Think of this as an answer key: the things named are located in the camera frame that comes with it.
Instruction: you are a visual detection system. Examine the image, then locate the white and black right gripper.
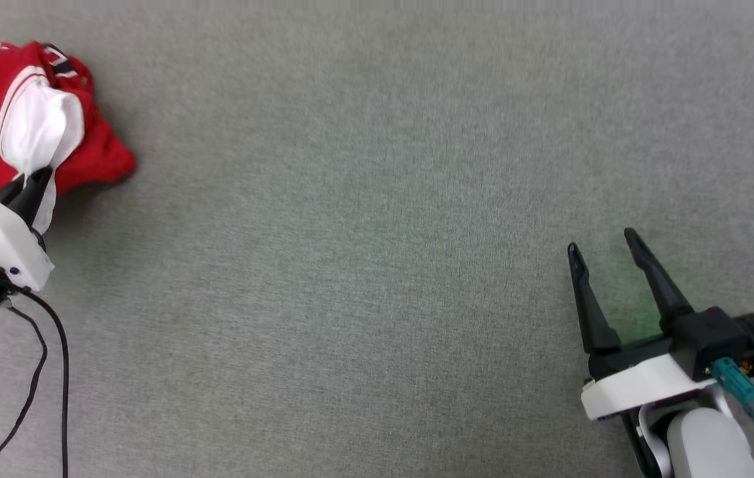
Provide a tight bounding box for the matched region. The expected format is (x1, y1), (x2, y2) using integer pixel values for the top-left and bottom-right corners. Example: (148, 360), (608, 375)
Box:
(567, 228), (716, 422)

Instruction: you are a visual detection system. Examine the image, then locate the teal cable connector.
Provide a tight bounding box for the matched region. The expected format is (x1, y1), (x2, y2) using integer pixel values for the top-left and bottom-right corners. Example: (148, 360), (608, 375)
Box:
(712, 357), (754, 423)

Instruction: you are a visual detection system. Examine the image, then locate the thin black cable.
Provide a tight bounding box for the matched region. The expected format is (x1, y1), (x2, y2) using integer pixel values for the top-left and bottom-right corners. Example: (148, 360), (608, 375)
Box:
(0, 305), (49, 478)
(8, 287), (70, 478)

